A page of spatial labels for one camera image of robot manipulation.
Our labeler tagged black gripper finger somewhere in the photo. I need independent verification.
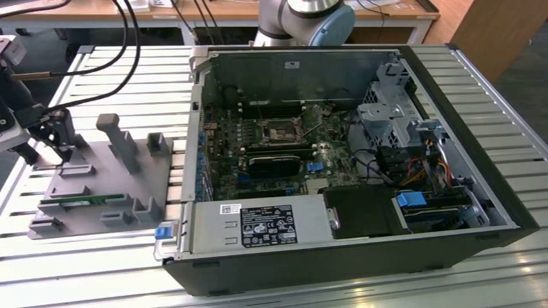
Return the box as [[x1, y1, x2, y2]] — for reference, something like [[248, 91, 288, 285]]
[[40, 108, 79, 163], [11, 141, 40, 166]]

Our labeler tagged CPU with silver heat spreader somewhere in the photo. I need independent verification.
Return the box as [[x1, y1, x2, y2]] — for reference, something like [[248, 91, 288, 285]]
[[37, 148, 64, 167]]

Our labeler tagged black RAM slot row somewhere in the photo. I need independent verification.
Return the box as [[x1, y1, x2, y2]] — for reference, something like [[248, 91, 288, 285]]
[[241, 99, 308, 117], [245, 144, 316, 158]]

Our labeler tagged CPU socket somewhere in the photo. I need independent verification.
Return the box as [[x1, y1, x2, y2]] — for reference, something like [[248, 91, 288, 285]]
[[256, 118, 308, 145]]

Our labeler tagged grey parts rack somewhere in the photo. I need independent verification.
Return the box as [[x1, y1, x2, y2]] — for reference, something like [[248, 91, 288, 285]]
[[25, 114, 175, 241]]

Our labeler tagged green RAM stick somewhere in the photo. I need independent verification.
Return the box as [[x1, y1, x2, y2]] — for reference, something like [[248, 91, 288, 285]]
[[40, 193, 125, 208]]

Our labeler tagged silver power supply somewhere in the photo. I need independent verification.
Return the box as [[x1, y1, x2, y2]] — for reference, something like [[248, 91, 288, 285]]
[[188, 196, 336, 255]]

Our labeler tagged black graphics card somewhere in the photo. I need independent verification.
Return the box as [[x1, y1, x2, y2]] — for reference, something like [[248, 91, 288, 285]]
[[245, 155, 301, 179]]

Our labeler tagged thin metal locking lever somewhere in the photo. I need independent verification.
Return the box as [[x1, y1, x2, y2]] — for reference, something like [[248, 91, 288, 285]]
[[304, 121, 327, 137]]

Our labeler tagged metal socket cover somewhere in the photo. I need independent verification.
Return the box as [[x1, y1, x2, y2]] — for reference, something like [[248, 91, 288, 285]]
[[297, 105, 333, 128]]

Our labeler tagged green motherboard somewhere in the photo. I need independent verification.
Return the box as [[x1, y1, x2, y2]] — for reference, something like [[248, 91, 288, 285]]
[[199, 102, 375, 201]]

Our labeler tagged silver drive cage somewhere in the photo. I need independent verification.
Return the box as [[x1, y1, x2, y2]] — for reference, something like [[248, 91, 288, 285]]
[[357, 62, 451, 151]]

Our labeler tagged black open PC case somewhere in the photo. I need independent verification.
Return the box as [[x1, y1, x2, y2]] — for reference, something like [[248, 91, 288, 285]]
[[152, 43, 540, 298]]

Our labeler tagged blue disk carrier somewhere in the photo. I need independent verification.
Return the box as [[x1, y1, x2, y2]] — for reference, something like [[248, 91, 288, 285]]
[[396, 191, 428, 209]]

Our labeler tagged wooden cabinet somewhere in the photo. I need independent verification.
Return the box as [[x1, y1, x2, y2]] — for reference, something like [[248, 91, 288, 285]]
[[421, 0, 548, 84]]

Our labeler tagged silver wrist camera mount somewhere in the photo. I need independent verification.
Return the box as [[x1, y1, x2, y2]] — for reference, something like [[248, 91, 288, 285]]
[[0, 126, 32, 152]]

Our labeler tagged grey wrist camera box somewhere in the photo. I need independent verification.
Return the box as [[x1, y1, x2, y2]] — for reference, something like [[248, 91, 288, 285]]
[[0, 35, 28, 65]]

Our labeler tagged thick black cable brown plug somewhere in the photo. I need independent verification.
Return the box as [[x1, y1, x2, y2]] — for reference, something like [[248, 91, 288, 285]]
[[11, 0, 131, 81]]

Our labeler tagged wooden desk white frame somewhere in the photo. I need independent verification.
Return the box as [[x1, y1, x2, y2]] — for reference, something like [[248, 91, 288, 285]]
[[0, 0, 441, 46]]

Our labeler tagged coloured wire bundle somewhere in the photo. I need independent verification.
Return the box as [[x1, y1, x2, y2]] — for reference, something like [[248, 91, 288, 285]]
[[404, 158, 455, 187]]

